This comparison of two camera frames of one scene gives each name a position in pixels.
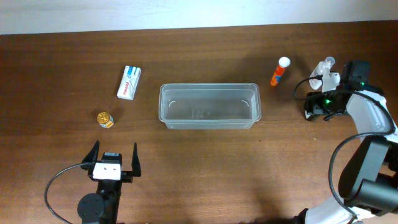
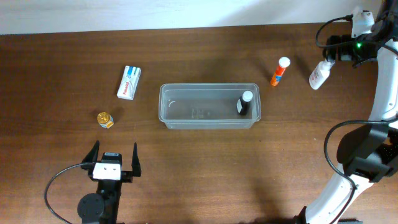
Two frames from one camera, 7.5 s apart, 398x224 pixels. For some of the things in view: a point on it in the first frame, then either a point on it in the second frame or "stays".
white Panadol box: [129, 83] stays
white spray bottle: [318, 70] stays
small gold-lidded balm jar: [105, 120] stays
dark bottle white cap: [308, 115] → [244, 102]
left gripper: [126, 175] stays
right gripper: [315, 109] → [334, 50]
